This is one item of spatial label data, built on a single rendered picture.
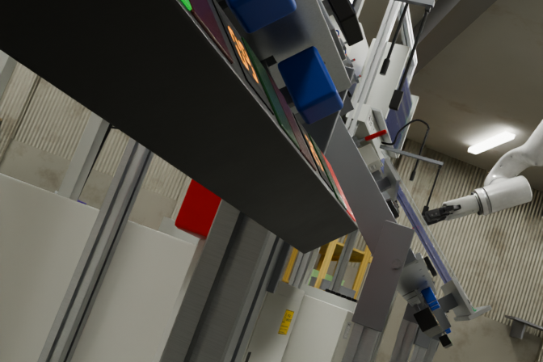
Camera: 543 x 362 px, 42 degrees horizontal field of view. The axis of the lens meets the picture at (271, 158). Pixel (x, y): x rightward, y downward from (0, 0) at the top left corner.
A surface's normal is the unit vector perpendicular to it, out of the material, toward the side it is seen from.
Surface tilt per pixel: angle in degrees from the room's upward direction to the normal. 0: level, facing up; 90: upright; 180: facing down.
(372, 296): 90
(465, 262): 90
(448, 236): 90
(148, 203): 90
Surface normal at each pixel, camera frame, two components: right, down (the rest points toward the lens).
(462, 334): 0.09, -0.15
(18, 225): -0.25, -0.27
